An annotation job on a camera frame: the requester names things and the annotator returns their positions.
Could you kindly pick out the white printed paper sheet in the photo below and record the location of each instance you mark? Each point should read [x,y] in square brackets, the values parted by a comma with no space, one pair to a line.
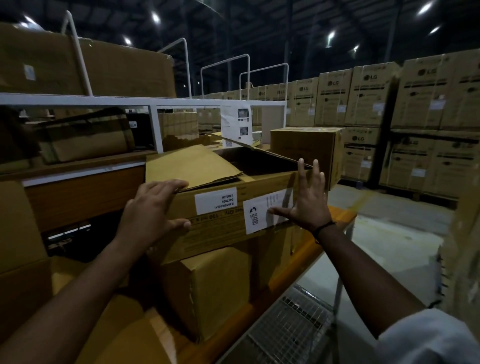
[236,125]

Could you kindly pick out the white metal rack frame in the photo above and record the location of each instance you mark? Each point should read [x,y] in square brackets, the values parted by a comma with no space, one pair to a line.
[123,101]

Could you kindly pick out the row of ceiling lights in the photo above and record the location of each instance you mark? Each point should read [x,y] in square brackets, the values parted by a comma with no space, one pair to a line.
[155,17]

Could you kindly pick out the person's right middle finger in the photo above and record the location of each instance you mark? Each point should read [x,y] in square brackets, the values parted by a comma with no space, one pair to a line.
[316,170]

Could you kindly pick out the plain brown cardboard box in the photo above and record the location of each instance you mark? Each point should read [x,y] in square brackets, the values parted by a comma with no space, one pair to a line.
[221,285]

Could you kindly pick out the person's left hand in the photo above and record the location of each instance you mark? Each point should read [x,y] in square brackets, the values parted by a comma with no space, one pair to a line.
[144,215]

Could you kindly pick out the person's left forearm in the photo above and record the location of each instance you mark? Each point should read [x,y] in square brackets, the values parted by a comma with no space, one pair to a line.
[75,300]

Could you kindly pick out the closed square cardboard box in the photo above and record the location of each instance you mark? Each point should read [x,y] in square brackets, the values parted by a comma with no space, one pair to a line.
[303,144]

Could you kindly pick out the white sleeve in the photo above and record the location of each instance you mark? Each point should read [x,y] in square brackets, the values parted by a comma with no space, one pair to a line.
[431,341]

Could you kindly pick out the dark brown cardboard box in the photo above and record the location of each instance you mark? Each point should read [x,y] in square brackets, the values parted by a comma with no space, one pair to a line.
[82,197]

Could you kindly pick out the black wristband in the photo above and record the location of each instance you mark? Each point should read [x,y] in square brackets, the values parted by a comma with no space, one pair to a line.
[325,227]

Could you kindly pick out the person's right forearm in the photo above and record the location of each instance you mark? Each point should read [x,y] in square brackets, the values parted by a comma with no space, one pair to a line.
[367,277]

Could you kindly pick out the flat cardboard box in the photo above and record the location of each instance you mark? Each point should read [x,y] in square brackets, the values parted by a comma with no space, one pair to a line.
[86,140]

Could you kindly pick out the person's left thumb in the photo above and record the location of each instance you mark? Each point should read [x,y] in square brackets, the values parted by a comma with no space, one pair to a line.
[179,224]

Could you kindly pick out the tall cardboard box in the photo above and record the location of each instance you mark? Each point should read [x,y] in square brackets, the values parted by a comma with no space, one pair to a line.
[18,255]

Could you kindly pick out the person's right thumb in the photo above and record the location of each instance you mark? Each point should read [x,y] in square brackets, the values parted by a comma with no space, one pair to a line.
[282,212]

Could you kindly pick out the stack of printed cartons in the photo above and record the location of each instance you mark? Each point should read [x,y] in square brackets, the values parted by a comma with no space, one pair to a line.
[412,112]

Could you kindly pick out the low cardboard box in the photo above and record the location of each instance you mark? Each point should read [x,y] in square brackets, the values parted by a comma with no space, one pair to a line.
[127,337]

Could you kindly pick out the orange shelf beam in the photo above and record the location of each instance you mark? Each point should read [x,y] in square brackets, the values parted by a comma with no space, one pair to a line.
[258,296]

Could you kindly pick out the large cardboard box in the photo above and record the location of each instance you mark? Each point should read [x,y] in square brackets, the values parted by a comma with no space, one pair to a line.
[120,71]

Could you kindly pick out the blurred cardboard carton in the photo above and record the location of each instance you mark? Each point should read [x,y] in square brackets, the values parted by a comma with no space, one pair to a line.
[463,270]

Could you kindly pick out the cardboard box with labels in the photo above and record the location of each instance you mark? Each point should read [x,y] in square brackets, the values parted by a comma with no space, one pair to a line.
[225,210]

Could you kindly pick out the person's right hand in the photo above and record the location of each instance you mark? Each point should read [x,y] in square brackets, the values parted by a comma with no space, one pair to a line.
[310,204]

